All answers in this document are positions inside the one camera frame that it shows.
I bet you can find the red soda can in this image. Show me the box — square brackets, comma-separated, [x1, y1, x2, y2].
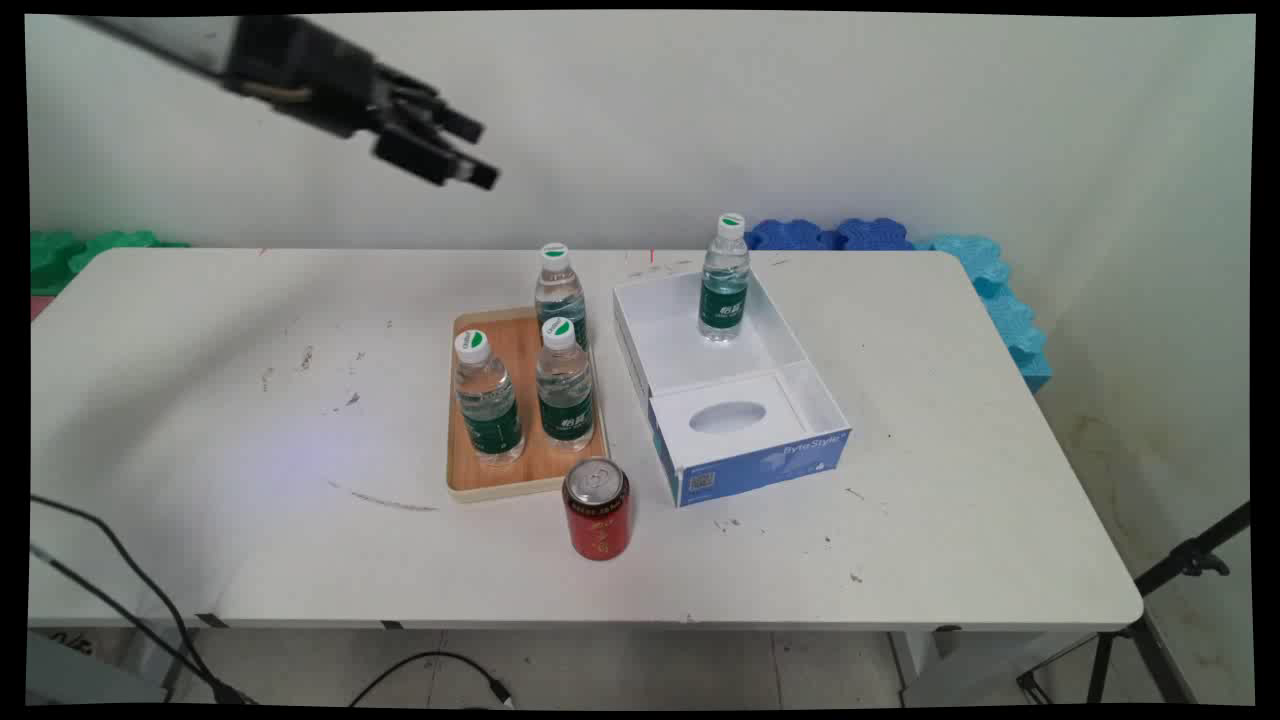
[562, 457, 632, 561]

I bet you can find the wooden tray cream rim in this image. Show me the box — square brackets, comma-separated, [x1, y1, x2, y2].
[446, 306, 611, 503]

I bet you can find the black cable over table edge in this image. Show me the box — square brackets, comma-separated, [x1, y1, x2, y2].
[29, 494, 253, 704]

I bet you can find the black floor cable with plug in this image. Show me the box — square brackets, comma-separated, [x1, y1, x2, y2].
[348, 651, 517, 707]

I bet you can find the open blue white cardboard box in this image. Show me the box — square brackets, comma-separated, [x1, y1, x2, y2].
[612, 262, 853, 508]

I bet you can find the dark blue foam mat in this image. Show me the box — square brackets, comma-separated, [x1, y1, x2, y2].
[738, 218, 917, 252]

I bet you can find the light blue foam mat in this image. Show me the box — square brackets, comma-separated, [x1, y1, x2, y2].
[914, 234, 1053, 394]

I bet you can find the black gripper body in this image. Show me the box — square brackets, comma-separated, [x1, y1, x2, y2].
[224, 15, 403, 141]

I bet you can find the water bottle green label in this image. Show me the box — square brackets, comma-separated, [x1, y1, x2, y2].
[533, 243, 589, 351]
[453, 330, 526, 466]
[697, 213, 752, 343]
[535, 317, 596, 453]

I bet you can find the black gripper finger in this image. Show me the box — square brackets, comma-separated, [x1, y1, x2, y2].
[378, 64, 487, 145]
[372, 124, 500, 192]

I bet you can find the green foam mat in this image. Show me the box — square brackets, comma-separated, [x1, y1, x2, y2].
[30, 230, 191, 297]

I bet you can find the white table leg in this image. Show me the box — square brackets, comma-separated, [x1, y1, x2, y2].
[888, 628, 1101, 707]

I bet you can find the black tripod stand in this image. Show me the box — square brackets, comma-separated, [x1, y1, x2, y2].
[1017, 500, 1252, 706]

